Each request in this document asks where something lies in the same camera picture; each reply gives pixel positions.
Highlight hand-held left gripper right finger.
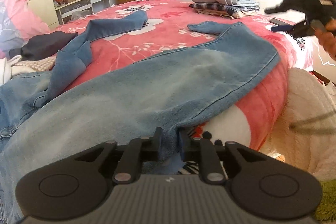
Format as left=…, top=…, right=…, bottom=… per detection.
left=178, top=128, right=263, bottom=185

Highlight pink grey floral quilt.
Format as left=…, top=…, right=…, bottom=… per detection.
left=0, top=0, right=51, bottom=58

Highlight person's white fleece clothing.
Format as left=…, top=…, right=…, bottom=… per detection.
left=261, top=67, right=336, bottom=180

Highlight clear plastic bag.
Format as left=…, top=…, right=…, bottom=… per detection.
left=70, top=10, right=84, bottom=22

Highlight white sweatshirt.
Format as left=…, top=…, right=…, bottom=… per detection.
left=0, top=55, right=22, bottom=86

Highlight folded beige garment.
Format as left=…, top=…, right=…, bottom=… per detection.
left=197, top=10, right=259, bottom=20

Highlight dark grey garment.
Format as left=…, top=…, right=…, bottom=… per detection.
left=9, top=31, right=79, bottom=61

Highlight folded plaid garment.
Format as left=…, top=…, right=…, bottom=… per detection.
left=189, top=2, right=260, bottom=17

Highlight cream knit fleece sweater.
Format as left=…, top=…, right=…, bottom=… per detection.
left=10, top=57, right=57, bottom=74

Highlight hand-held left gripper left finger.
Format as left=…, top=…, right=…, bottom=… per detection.
left=75, top=126, right=163, bottom=185

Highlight black remote control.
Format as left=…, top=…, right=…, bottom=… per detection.
left=270, top=18, right=292, bottom=27

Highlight person's right hand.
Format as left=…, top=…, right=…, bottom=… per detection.
left=314, top=29, right=336, bottom=61

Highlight blue denim jeans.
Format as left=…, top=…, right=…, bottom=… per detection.
left=0, top=10, right=280, bottom=224

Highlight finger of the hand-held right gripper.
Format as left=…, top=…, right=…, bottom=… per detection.
left=265, top=0, right=289, bottom=14
left=270, top=20, right=315, bottom=37

